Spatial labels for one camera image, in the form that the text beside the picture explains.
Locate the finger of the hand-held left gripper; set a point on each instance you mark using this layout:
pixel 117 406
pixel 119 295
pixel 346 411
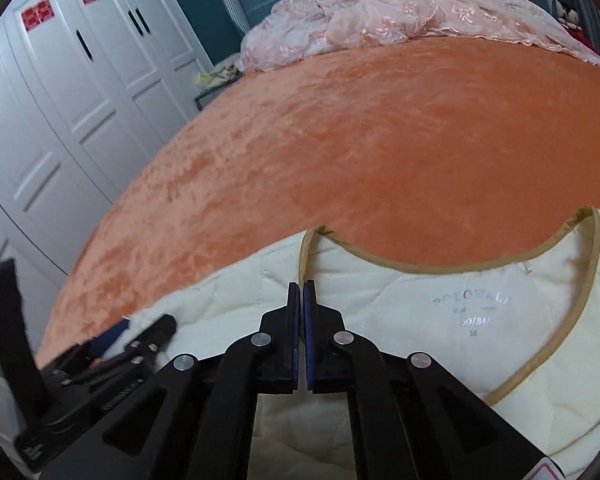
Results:
pixel 140 357
pixel 157 327

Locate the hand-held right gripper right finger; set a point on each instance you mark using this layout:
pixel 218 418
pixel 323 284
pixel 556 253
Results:
pixel 310 331

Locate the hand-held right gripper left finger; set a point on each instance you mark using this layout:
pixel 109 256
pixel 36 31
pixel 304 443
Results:
pixel 294 321

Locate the cream quilted jacket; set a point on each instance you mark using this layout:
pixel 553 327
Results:
pixel 430 340

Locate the orange plush blanket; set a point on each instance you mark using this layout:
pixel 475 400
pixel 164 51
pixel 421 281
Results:
pixel 355 150

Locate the white wardrobe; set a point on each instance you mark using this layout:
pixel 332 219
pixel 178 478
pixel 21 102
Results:
pixel 105 90

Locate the yellowish pile on nightstand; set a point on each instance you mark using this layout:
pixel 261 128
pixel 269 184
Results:
pixel 220 74

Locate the pink lace cloth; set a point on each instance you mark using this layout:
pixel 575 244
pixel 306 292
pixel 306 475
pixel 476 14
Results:
pixel 355 20

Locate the red cloth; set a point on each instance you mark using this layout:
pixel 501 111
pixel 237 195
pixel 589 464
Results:
pixel 582 40

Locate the small plush toy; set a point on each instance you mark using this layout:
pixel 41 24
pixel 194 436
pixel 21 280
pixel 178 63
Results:
pixel 569 15

